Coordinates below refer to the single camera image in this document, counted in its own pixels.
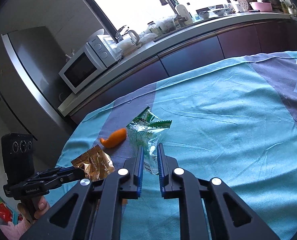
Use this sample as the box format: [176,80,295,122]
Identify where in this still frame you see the golden snack wrapper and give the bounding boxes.
[71,145,115,181]

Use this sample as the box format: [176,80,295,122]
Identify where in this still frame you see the orange peel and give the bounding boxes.
[100,128,127,148]

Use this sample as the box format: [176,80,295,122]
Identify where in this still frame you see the clear green plastic wrapper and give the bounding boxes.
[126,106,172,175]

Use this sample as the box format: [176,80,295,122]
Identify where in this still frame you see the dark lower kitchen cabinets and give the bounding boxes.
[69,19,297,124]

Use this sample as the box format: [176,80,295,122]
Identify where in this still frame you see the kitchen faucet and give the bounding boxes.
[159,0,186,27]

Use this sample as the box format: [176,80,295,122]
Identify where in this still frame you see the person's left hand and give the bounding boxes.
[17,196,50,224]

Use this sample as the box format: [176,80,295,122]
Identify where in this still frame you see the teal grey tablecloth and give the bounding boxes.
[57,51,297,239]

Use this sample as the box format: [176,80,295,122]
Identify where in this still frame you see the grey refrigerator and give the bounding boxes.
[0,26,76,167]

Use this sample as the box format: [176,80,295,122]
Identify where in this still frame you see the white microwave oven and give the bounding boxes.
[59,34,122,94]

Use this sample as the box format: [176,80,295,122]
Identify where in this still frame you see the glass kettle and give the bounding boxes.
[115,25,141,56]

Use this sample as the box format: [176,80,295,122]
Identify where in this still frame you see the white bowl on microwave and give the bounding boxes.
[87,29,104,42]

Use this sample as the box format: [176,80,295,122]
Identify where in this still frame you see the glass jar on counter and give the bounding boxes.
[147,21,163,36]

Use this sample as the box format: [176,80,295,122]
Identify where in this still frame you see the white soap bottle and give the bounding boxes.
[175,2,193,25]

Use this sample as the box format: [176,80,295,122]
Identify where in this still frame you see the pink basin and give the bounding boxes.
[249,2,273,12]

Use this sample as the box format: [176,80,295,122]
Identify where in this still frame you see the black camera box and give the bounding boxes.
[1,133,35,185]

